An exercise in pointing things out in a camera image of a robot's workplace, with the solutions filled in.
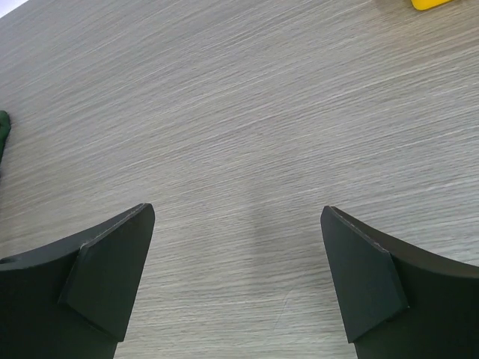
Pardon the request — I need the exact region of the green t-shirt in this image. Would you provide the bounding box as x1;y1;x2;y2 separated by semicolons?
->
0;110;11;162

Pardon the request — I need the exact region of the yellow plastic bin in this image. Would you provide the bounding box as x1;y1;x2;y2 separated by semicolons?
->
411;0;451;11

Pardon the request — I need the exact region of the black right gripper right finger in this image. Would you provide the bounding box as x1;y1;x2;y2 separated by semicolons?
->
320;206;478;358

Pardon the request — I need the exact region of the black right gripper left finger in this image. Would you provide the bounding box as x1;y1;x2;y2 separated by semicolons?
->
1;203;155;358

